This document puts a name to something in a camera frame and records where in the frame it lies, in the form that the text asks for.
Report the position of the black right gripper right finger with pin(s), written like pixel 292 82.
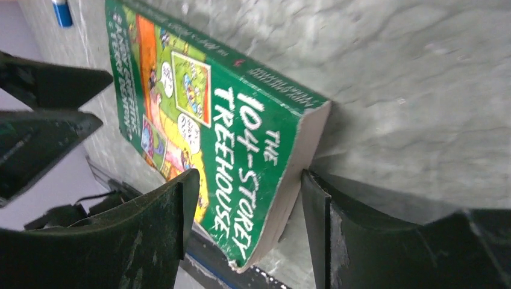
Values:
pixel 353 245

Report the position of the green treehouse book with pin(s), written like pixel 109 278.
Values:
pixel 186 101

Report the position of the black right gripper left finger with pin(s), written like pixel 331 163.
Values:
pixel 138 244

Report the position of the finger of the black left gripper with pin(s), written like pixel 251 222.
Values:
pixel 33 142
pixel 42 85

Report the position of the white blue marker pen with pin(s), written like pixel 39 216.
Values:
pixel 62 13

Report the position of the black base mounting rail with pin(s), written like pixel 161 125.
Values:
pixel 203 261

